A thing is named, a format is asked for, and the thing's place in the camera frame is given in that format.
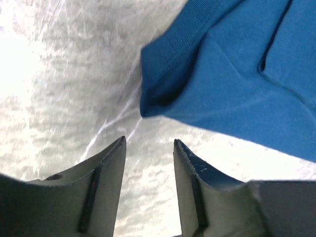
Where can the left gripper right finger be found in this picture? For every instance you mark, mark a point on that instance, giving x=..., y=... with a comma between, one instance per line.
x=213, y=204

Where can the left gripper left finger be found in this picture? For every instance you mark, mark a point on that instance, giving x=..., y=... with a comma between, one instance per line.
x=81, y=201

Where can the dark blue t shirt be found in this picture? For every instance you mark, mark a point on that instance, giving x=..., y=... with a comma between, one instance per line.
x=245, y=68

